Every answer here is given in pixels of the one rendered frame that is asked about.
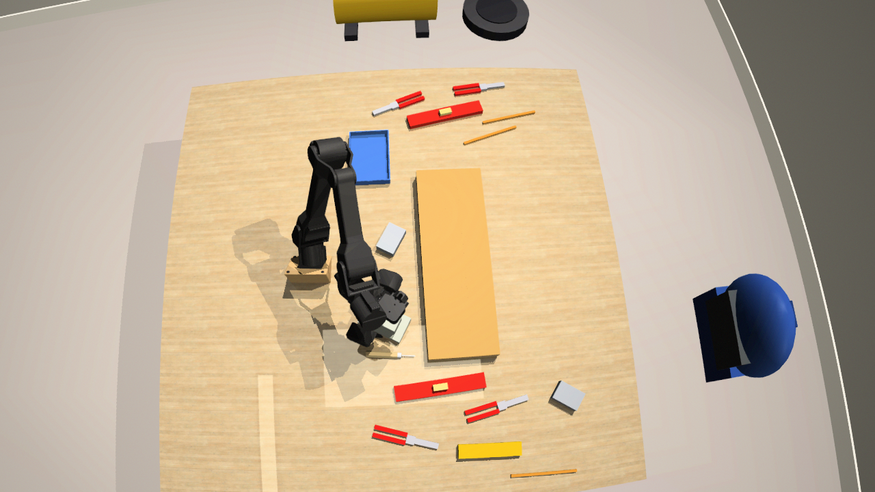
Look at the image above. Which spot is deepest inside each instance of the orange panel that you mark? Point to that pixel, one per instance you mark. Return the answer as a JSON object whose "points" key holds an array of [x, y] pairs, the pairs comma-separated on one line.
{"points": [[460, 309]]}

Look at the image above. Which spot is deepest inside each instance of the blue rectangular tray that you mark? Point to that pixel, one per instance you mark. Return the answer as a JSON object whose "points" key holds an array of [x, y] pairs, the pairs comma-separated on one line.
{"points": [[371, 157]]}

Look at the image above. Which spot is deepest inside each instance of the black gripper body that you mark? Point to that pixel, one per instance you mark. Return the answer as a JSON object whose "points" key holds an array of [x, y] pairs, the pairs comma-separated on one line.
{"points": [[389, 281]]}

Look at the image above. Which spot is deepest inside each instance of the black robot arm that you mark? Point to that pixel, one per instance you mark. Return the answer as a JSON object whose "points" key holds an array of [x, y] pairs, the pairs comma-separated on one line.
{"points": [[355, 260]]}

